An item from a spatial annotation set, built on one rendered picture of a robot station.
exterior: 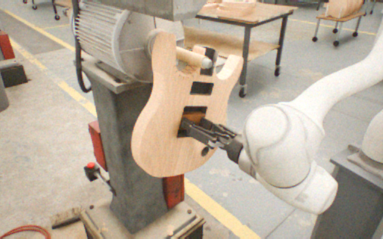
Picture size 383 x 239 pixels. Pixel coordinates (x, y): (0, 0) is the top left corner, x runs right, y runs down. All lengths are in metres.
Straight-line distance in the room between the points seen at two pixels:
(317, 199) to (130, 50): 0.61
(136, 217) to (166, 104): 0.84
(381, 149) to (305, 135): 0.88
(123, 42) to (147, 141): 0.30
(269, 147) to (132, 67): 0.55
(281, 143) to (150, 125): 0.38
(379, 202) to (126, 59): 1.14
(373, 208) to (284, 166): 0.99
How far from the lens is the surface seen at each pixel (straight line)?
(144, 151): 0.76
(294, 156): 0.48
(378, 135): 1.34
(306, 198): 0.61
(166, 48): 0.69
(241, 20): 3.08
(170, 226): 1.54
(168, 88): 0.73
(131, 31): 0.85
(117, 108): 1.09
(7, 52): 4.30
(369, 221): 1.50
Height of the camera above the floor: 1.50
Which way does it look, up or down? 31 degrees down
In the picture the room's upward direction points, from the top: straight up
